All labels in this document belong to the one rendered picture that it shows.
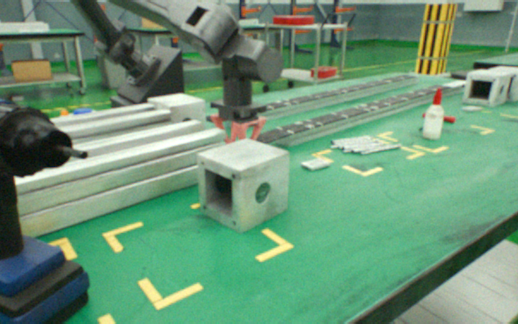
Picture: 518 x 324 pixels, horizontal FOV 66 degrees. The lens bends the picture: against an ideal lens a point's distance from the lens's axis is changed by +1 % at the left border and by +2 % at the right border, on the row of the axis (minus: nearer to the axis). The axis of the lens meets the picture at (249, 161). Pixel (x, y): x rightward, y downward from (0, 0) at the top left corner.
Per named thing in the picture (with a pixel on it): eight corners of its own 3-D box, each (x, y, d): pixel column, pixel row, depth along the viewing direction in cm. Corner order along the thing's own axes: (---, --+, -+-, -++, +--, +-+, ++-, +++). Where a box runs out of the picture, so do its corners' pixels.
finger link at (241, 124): (241, 161, 74) (240, 113, 71) (219, 152, 79) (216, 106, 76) (267, 153, 78) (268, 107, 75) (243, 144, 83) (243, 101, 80)
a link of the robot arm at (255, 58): (216, 3, 69) (187, 41, 67) (258, 2, 60) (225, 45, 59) (253, 51, 77) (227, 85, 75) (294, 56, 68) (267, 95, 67)
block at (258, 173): (237, 187, 67) (236, 135, 64) (287, 209, 60) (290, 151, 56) (189, 207, 61) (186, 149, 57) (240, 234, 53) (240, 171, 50)
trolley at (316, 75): (262, 92, 532) (262, 12, 495) (289, 87, 566) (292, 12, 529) (322, 105, 460) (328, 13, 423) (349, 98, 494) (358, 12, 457)
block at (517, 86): (485, 93, 141) (492, 65, 137) (523, 98, 133) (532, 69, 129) (474, 97, 135) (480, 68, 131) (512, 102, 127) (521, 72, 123)
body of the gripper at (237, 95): (242, 120, 71) (241, 80, 68) (208, 111, 78) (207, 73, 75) (268, 114, 75) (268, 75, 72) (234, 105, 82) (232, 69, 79)
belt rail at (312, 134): (456, 88, 149) (458, 81, 148) (467, 90, 146) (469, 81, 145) (276, 142, 90) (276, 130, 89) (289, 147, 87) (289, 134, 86)
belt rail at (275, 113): (408, 81, 162) (409, 75, 161) (418, 83, 159) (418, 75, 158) (225, 125, 103) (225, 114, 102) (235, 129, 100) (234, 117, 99)
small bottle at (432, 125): (442, 138, 93) (452, 87, 88) (432, 141, 91) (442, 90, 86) (428, 134, 95) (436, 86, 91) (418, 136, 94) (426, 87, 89)
